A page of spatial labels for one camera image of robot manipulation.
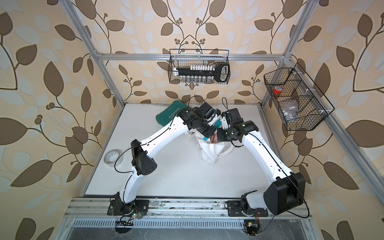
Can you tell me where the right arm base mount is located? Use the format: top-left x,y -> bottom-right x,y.
224,200 -> 269,218

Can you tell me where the red small item in basket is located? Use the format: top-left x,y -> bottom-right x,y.
273,86 -> 284,96

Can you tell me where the green plastic tool case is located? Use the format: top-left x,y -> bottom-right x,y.
156,100 -> 187,127

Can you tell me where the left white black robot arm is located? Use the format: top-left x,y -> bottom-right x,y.
115,104 -> 220,204

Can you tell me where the black wire basket right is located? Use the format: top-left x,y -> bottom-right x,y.
264,63 -> 335,131

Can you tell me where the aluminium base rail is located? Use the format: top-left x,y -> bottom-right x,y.
63,197 -> 313,220

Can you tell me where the clear tape roll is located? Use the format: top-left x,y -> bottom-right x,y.
103,149 -> 124,168

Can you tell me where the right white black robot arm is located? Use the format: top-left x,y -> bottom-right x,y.
217,121 -> 307,216

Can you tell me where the teal utility knife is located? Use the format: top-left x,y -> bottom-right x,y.
203,119 -> 222,141

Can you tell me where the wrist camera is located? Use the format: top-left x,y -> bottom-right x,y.
221,108 -> 244,130
197,103 -> 222,125

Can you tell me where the white printed tote bag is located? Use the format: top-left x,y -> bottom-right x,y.
187,131 -> 234,164

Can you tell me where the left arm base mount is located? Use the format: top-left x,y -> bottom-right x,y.
107,199 -> 150,218

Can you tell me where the black socket bit set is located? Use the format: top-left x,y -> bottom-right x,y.
168,63 -> 231,84

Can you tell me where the black wire basket centre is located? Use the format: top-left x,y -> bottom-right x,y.
168,49 -> 231,85

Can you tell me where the clear plastic bag in basket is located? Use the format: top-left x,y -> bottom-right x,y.
281,99 -> 299,121

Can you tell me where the black wire basket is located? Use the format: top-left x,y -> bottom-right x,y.
168,49 -> 231,85
264,63 -> 335,131

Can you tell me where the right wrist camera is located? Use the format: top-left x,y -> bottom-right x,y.
221,108 -> 244,130

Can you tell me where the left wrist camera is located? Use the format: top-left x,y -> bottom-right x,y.
197,103 -> 222,125

